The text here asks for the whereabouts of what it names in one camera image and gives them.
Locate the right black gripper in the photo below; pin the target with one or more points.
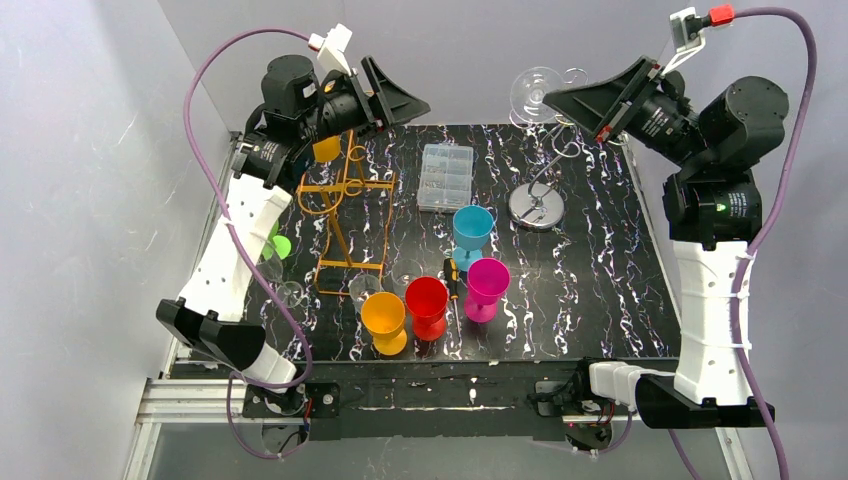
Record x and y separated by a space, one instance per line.
626 100

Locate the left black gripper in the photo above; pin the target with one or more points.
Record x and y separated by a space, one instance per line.
365 98

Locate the clear wine glass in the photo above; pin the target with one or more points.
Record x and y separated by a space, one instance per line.
290 292
527 94

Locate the yellow foot orange glass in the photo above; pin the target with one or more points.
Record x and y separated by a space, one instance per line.
327 147

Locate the gold wire glass rack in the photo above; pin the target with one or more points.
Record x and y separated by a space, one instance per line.
356 201

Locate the silver wire glass stand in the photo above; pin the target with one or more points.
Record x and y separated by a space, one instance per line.
535 205

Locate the blue plastic wine glass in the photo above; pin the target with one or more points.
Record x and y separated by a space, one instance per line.
472 226

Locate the green plastic wine glass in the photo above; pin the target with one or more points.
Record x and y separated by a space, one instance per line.
276 245

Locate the clear tumbler glass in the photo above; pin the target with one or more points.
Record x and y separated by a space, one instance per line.
362 287
404 272

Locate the red plastic wine glass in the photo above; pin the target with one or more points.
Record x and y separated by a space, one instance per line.
427 300

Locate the magenta plastic wine glass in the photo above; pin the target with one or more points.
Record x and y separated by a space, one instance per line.
488 279

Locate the orange plastic wine glass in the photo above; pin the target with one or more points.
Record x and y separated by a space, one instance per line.
384 316

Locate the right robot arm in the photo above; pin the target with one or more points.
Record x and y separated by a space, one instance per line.
714 211

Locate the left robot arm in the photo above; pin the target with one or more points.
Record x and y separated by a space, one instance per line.
297 111

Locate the clear plastic compartment box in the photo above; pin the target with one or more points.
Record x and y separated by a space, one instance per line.
446 177

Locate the yellow black screwdriver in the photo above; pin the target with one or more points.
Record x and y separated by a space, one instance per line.
451 278

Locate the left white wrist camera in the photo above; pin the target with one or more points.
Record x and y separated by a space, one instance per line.
330 49

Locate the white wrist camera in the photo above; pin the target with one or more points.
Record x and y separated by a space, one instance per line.
688 32
330 49

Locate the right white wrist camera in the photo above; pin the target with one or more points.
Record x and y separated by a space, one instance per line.
688 32

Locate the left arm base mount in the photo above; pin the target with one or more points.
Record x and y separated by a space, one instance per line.
286 419

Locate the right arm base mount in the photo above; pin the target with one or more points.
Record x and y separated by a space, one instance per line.
601 426

